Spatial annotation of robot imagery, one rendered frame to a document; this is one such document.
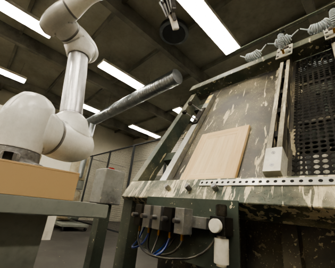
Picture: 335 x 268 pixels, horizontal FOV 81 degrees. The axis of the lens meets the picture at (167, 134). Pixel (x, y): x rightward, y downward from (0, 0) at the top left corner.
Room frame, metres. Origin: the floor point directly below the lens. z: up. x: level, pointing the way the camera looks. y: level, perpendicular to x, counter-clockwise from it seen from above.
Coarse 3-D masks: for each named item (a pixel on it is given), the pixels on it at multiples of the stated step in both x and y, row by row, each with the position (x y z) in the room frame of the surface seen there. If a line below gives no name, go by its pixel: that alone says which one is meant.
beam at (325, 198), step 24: (144, 192) 1.15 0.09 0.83; (168, 192) 1.02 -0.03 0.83; (192, 192) 0.91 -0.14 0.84; (216, 192) 0.83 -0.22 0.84; (240, 192) 0.76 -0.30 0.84; (264, 192) 0.70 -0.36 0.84; (288, 192) 0.65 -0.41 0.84; (312, 192) 0.60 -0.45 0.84; (240, 216) 0.82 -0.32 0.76; (264, 216) 0.74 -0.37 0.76; (288, 216) 0.68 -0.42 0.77; (312, 216) 0.62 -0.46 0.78
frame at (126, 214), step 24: (120, 240) 1.27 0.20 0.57; (240, 240) 0.95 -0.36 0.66; (264, 240) 0.94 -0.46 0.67; (288, 240) 0.82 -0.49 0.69; (312, 240) 0.81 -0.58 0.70; (120, 264) 1.24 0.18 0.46; (168, 264) 1.32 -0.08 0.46; (192, 264) 1.20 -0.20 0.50; (240, 264) 0.95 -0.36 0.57; (264, 264) 0.94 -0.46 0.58; (288, 264) 0.82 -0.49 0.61; (312, 264) 0.82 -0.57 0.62
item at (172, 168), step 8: (208, 96) 1.48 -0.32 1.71; (208, 104) 1.40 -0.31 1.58; (200, 120) 1.33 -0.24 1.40; (192, 128) 1.30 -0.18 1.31; (192, 136) 1.27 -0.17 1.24; (184, 144) 1.23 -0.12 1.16; (176, 152) 1.23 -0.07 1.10; (184, 152) 1.21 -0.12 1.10; (176, 160) 1.17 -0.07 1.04; (168, 168) 1.17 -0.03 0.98; (176, 168) 1.17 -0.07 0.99; (168, 176) 1.13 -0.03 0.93
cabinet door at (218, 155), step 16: (240, 128) 1.02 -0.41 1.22; (208, 144) 1.11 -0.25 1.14; (224, 144) 1.03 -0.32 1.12; (240, 144) 0.95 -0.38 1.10; (192, 160) 1.11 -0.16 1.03; (208, 160) 1.03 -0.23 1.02; (224, 160) 0.96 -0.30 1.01; (240, 160) 0.90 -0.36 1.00; (192, 176) 1.03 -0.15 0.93; (208, 176) 0.96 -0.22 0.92; (224, 176) 0.90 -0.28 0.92
